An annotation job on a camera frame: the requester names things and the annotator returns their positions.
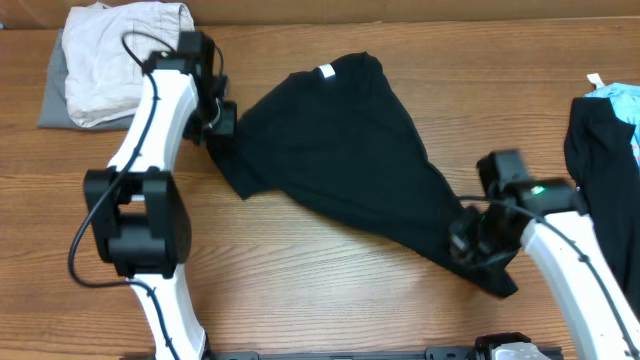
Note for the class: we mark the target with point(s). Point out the light blue garment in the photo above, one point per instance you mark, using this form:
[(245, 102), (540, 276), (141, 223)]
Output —
[(625, 103)]

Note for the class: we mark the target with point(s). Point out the black t-shirt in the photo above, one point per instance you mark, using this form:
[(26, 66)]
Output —
[(338, 141)]

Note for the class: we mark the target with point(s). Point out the beige folded trousers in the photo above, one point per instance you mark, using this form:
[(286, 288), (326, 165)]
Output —
[(95, 31)]

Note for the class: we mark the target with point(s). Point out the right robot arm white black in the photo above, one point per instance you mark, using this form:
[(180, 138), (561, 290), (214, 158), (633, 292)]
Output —
[(546, 220)]

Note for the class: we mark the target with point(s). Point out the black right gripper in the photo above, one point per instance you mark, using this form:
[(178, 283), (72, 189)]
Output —
[(458, 240)]

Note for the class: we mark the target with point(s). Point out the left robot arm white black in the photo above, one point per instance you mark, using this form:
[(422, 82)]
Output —
[(139, 221)]

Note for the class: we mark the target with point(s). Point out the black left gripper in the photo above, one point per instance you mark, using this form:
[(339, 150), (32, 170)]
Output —
[(226, 126)]

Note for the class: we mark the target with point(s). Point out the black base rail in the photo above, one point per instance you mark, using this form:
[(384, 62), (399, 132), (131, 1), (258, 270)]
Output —
[(480, 350)]

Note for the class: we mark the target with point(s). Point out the grey folded garment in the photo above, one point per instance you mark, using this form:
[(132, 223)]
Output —
[(54, 112)]

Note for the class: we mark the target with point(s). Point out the black garment pile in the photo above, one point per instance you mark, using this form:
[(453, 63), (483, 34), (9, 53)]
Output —
[(599, 158)]

